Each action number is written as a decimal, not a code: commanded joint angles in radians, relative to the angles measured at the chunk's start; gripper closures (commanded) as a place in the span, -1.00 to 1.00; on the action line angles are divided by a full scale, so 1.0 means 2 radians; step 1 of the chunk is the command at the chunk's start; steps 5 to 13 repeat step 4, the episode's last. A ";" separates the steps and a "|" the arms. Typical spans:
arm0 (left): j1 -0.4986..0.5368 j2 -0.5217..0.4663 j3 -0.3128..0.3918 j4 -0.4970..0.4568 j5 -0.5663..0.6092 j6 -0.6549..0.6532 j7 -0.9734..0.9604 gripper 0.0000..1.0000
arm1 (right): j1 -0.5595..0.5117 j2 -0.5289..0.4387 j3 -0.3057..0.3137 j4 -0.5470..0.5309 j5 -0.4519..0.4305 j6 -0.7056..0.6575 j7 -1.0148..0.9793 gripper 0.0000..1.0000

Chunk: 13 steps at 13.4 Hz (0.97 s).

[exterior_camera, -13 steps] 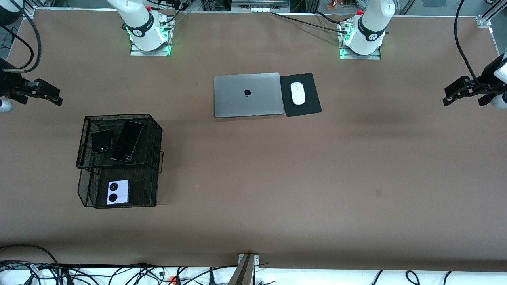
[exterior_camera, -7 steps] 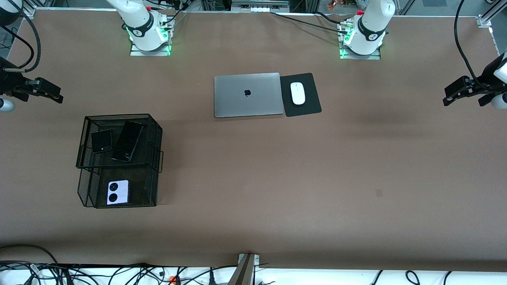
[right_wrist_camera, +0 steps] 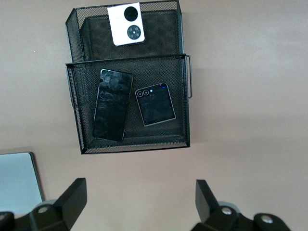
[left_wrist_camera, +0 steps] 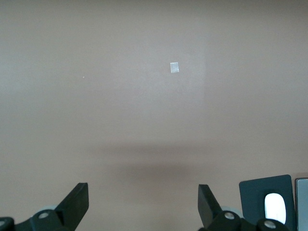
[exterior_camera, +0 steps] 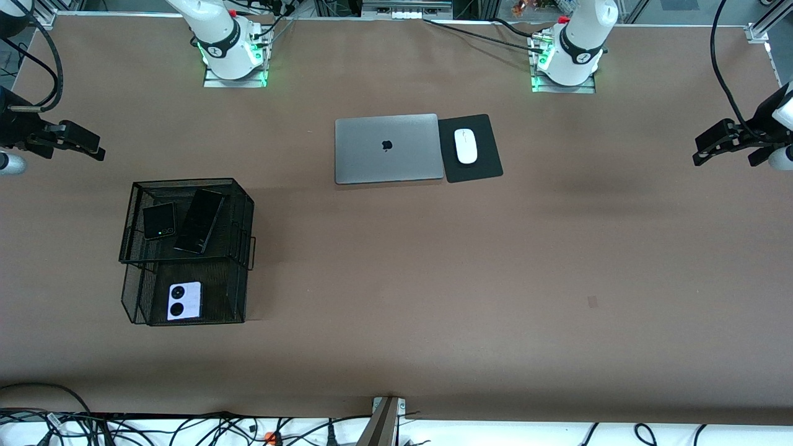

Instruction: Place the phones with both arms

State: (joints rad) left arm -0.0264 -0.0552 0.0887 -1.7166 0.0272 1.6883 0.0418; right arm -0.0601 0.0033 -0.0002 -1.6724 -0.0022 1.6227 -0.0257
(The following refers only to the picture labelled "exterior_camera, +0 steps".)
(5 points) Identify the silver closed laptop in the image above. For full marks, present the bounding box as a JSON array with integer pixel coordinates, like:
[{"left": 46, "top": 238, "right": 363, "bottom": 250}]
[{"left": 335, "top": 113, "right": 445, "bottom": 185}]

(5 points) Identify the grey metal camera bracket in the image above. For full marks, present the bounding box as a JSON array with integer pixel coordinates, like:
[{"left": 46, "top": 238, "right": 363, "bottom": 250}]
[{"left": 356, "top": 396, "right": 408, "bottom": 446}]

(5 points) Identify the black mesh two-tier organizer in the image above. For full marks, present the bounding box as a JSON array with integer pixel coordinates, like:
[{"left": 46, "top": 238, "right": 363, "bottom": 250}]
[{"left": 118, "top": 178, "right": 256, "bottom": 327}]

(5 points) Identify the thick black cable loop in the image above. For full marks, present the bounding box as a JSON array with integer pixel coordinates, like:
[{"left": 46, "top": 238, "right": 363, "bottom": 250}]
[{"left": 0, "top": 382, "right": 94, "bottom": 428}]

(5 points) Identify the grey power strip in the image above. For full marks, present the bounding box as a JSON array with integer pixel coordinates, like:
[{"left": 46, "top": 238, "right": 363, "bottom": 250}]
[{"left": 361, "top": 0, "right": 453, "bottom": 20}]

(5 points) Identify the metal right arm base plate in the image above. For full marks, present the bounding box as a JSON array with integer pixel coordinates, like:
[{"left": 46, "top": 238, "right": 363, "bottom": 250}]
[{"left": 203, "top": 62, "right": 269, "bottom": 89}]

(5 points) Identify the white computer mouse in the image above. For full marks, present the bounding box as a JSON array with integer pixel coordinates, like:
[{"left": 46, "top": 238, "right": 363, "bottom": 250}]
[{"left": 454, "top": 128, "right": 479, "bottom": 165}]

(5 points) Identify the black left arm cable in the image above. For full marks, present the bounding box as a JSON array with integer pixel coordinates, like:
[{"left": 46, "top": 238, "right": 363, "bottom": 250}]
[{"left": 710, "top": 0, "right": 764, "bottom": 138}]

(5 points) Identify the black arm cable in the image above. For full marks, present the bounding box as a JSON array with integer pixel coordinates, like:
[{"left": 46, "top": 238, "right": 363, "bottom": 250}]
[
  {"left": 710, "top": 0, "right": 764, "bottom": 138},
  {"left": 0, "top": 0, "right": 64, "bottom": 113}
]

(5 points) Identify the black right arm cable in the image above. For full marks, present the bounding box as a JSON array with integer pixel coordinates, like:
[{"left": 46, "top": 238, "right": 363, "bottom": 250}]
[{"left": 0, "top": 0, "right": 64, "bottom": 113}]

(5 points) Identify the small black flip phone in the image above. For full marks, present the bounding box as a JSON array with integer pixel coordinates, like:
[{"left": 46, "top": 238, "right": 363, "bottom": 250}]
[{"left": 142, "top": 202, "right": 178, "bottom": 241}]

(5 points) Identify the aluminium frame profile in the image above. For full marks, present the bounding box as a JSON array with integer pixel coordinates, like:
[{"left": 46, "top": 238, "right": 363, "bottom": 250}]
[
  {"left": 745, "top": 0, "right": 793, "bottom": 44},
  {"left": 28, "top": 0, "right": 59, "bottom": 28}
]

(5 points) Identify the black mouse pad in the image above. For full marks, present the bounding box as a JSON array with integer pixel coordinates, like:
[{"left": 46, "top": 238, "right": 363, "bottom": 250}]
[{"left": 437, "top": 113, "right": 504, "bottom": 183}]

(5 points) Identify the long black smartphone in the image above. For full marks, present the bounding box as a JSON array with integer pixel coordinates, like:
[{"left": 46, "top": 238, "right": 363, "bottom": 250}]
[{"left": 173, "top": 188, "right": 226, "bottom": 255}]

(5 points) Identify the black table cable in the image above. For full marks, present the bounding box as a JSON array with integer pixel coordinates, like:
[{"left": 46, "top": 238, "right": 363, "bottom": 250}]
[
  {"left": 489, "top": 17, "right": 540, "bottom": 39},
  {"left": 423, "top": 19, "right": 546, "bottom": 53}
]

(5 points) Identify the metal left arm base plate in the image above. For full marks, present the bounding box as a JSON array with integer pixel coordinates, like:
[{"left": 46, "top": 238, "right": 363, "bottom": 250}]
[{"left": 530, "top": 69, "right": 597, "bottom": 95}]

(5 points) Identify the lilac flip phone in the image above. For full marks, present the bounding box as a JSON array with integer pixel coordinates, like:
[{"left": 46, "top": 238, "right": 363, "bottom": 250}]
[{"left": 167, "top": 281, "right": 204, "bottom": 322}]

